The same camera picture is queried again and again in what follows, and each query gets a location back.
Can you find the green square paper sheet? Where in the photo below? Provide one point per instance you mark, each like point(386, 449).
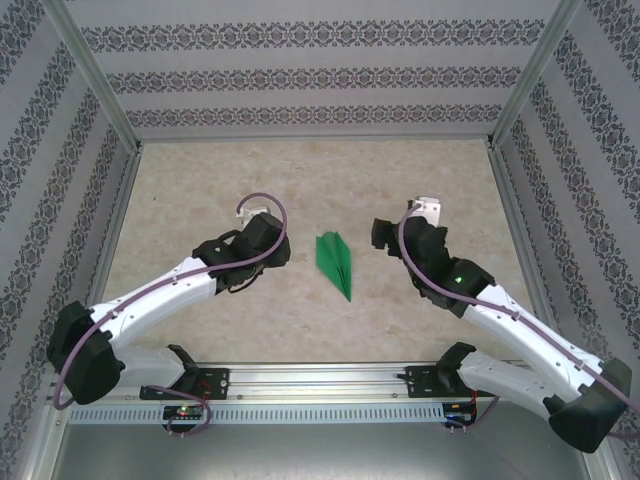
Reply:
point(332, 255)

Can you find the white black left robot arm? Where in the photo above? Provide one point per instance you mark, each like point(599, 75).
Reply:
point(165, 290)

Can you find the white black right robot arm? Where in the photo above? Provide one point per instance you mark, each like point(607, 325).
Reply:
point(525, 332)

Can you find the small circuit board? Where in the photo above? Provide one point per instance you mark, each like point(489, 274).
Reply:
point(457, 407)

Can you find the circuit board with green light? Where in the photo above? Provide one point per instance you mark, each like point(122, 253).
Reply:
point(185, 412)

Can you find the grey metal shelf panel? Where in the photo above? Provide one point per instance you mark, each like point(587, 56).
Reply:
point(320, 455)

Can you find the aluminium side rail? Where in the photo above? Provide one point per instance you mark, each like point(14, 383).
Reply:
point(107, 250)
point(525, 250)

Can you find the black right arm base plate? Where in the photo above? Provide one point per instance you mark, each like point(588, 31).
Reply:
point(417, 382)

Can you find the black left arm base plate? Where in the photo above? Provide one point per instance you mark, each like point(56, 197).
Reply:
point(220, 382)

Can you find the aluminium mounting rail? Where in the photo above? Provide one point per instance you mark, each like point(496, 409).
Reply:
point(320, 380)

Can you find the aluminium frame post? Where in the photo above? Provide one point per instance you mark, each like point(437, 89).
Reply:
point(95, 70)
point(535, 70)

